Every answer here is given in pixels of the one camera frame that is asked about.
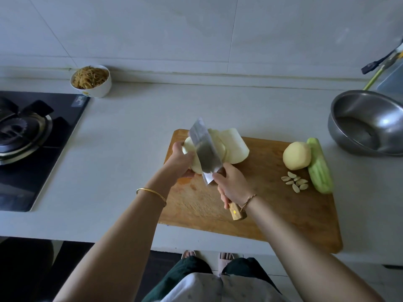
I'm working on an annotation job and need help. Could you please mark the person's right hand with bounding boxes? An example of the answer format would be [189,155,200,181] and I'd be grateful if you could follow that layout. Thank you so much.
[212,162,256,209]

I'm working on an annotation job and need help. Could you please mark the person's left hand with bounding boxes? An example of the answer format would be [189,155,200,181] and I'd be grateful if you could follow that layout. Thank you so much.
[162,142,196,183]

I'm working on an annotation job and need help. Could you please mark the pale green cabbage vegetable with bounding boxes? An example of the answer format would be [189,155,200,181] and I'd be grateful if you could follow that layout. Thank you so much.
[182,136,205,175]

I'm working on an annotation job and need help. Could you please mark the cleaver with wooden handle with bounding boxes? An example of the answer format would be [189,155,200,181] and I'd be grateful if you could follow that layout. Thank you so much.
[189,118,248,221]

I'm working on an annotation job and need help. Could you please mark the pile of white diced vegetable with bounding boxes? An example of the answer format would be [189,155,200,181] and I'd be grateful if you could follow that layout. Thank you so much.
[209,128,251,165]

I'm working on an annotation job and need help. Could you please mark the pile of garlic cloves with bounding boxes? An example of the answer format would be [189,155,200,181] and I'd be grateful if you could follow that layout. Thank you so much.
[281,171,310,194]

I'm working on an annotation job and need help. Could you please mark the peeled yellow potato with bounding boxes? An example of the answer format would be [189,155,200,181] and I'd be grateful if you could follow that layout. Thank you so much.
[282,141,312,172]

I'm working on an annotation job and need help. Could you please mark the peeled green cucumber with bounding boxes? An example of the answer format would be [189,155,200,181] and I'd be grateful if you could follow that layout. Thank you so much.
[306,137,335,195]

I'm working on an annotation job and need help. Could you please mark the person's left forearm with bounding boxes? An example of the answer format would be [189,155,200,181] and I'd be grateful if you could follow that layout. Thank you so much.
[53,179,180,302]

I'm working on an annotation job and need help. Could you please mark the person's right forearm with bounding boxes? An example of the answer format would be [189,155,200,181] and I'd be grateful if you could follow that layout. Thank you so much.
[239,197,385,302]

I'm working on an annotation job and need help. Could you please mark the person's right foot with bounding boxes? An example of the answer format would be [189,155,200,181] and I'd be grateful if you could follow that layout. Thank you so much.
[217,251,237,274]

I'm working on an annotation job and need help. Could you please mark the gold bangle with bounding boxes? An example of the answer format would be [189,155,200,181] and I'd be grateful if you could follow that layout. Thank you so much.
[136,187,168,206]

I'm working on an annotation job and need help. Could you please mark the wooden cutting board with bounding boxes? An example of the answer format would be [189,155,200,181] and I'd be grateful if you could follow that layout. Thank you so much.
[157,128,344,254]

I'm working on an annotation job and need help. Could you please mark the dark green trousers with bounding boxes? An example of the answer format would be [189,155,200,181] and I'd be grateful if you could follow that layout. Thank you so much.
[141,256,281,302]

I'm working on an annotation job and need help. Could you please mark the white patterned garment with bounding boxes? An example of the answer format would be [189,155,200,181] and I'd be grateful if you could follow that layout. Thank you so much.
[160,272,297,302]

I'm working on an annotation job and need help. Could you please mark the white bowl of noodles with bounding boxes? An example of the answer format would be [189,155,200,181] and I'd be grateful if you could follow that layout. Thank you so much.
[70,65,113,99]

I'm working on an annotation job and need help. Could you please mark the black gas stove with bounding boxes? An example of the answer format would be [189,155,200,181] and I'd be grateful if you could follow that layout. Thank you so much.
[0,91,91,213]

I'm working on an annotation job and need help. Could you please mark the deep stainless steel bowl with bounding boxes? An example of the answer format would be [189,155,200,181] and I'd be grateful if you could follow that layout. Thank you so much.
[327,90,403,156]

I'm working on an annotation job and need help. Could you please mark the light blue plastic board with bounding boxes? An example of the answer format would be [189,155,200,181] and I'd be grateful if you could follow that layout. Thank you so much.
[378,60,403,98]

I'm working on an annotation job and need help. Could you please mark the braided cord bracelet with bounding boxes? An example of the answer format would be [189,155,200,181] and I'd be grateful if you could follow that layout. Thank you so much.
[238,193,258,214]

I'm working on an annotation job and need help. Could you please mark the wall tap with hose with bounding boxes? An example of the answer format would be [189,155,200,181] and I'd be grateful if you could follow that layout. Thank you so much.
[361,50,400,76]

